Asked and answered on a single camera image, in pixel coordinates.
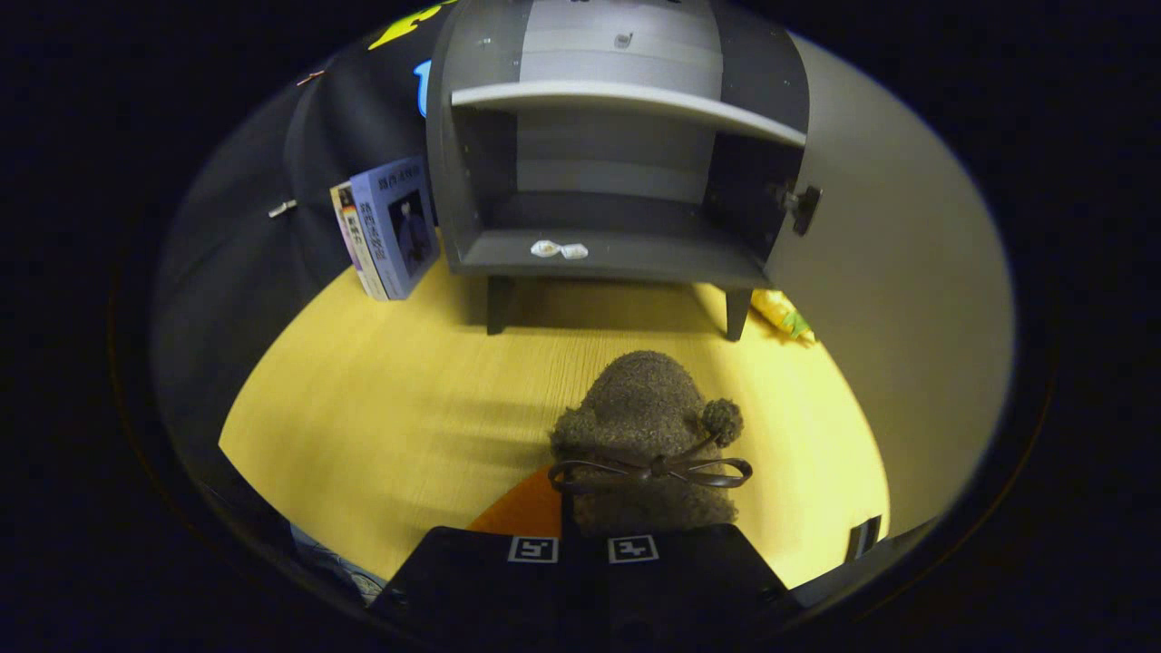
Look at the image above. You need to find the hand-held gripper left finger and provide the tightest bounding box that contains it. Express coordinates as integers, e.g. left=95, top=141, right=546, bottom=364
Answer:
left=372, top=467, right=586, bottom=638

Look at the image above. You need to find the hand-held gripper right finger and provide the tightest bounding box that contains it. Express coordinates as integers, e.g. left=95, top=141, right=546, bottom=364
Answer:
left=585, top=524, right=804, bottom=640

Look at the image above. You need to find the brown fuzzy shoe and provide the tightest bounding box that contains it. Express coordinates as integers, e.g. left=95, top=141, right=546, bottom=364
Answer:
left=549, top=351, right=754, bottom=536

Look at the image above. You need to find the grey shoe cabinet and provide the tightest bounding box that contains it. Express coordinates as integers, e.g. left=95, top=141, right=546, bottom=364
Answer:
left=424, top=0, right=822, bottom=341

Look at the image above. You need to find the yellow round toy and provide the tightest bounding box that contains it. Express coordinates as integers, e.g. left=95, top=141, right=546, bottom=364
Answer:
left=751, top=288, right=795, bottom=332

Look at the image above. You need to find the blue book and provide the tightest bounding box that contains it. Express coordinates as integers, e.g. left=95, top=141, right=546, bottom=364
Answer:
left=349, top=156, right=441, bottom=300

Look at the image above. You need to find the black backdrop cloth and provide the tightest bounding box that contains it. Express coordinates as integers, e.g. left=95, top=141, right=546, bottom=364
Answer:
left=150, top=0, right=454, bottom=545

